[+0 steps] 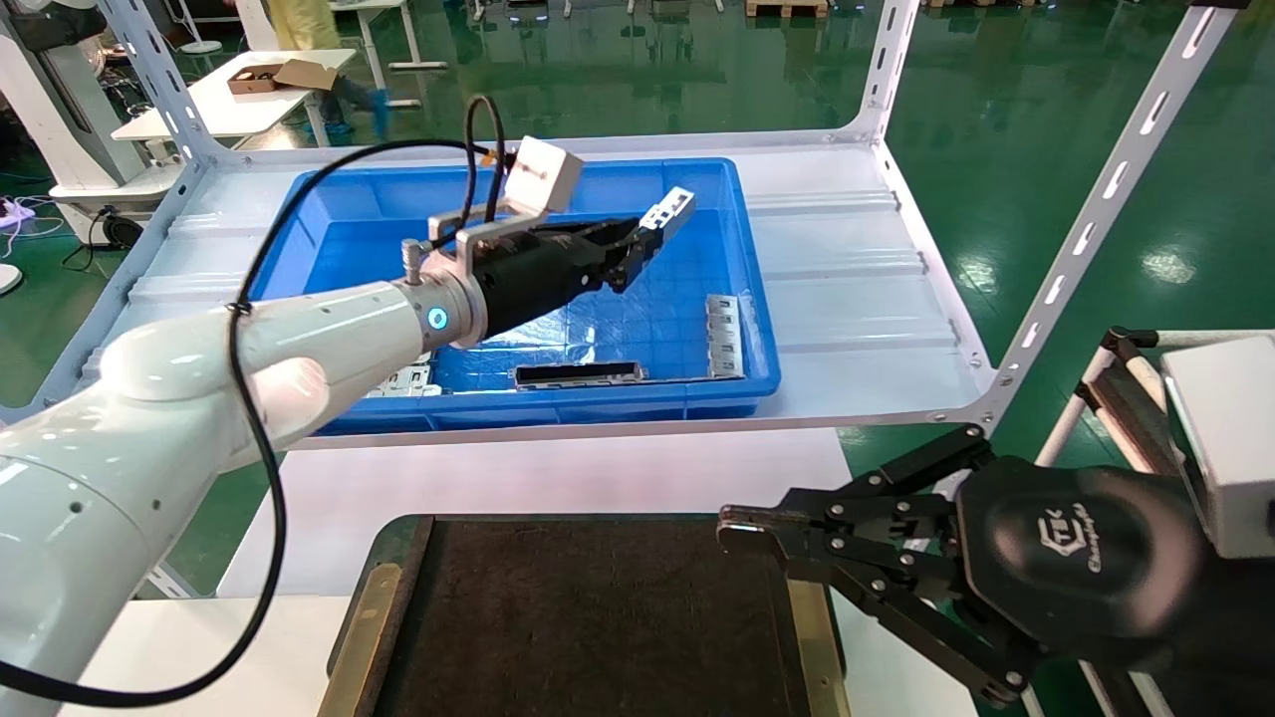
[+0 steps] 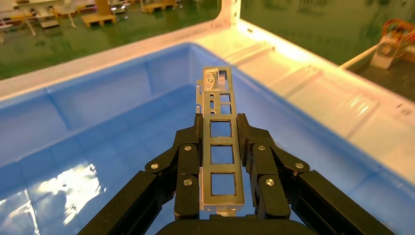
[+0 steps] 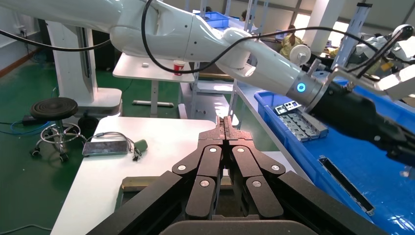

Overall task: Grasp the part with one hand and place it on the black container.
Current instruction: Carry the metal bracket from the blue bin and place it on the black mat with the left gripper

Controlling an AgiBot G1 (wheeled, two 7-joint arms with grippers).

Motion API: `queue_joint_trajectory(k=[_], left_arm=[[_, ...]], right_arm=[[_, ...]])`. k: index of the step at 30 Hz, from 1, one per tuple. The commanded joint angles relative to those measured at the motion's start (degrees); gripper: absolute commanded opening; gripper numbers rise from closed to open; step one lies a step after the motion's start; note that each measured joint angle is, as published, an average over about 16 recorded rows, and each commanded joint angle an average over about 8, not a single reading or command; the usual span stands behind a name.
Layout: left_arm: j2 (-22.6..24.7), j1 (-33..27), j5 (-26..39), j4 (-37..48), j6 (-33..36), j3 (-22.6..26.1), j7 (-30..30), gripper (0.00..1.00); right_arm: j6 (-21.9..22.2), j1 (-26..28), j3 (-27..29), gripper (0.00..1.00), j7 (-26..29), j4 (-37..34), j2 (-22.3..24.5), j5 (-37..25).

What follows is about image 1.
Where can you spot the white desk with metal legs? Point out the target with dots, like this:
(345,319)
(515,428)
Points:
(383,30)

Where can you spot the white slotted shelf rack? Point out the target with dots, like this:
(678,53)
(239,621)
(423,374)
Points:
(857,299)

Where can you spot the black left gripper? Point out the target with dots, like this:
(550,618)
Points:
(528,279)

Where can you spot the black round floor device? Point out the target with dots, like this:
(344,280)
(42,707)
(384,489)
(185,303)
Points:
(122,229)

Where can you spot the person in yellow top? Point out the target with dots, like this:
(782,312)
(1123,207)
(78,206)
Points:
(304,25)

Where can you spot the perforated silver metal part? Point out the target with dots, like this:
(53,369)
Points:
(667,211)

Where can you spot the white floor power strip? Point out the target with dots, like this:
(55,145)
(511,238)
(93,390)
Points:
(22,211)

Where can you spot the open cardboard box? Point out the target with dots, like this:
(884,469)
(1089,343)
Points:
(284,76)

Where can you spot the white background machine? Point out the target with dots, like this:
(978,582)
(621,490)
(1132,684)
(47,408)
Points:
(70,119)

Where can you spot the dark hollow metal part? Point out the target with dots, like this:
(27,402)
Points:
(578,376)

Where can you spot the clear plastic film bag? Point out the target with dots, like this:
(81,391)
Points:
(558,329)

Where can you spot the black container tray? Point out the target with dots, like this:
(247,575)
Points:
(598,617)

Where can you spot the blue plastic bin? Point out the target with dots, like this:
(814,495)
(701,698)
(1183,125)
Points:
(687,299)

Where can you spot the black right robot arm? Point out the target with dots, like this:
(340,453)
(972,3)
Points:
(1235,637)

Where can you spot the white background table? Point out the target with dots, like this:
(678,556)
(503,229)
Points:
(219,105)

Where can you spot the white stand with black clamps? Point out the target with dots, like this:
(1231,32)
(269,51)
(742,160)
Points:
(1116,398)

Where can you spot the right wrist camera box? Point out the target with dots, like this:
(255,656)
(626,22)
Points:
(1230,438)

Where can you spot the wooden pallet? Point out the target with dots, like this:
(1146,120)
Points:
(787,8)

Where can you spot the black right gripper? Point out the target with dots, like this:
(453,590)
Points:
(1076,558)

